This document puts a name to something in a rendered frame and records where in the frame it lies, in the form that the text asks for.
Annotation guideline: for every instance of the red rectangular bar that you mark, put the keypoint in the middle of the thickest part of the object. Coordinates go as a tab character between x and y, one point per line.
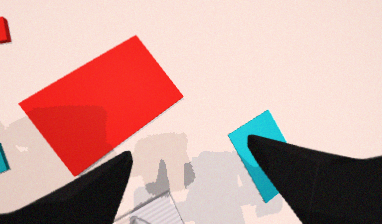
4	31

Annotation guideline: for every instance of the red rectangular plate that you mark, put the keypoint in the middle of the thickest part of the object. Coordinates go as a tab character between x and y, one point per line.
89	112

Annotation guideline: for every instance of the teal flat plate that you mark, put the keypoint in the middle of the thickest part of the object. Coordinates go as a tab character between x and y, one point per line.
263	125

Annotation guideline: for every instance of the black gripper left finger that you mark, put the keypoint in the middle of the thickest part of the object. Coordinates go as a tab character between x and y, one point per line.
92	198

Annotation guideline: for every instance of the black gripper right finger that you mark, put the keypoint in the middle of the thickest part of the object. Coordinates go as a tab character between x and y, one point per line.
322	187

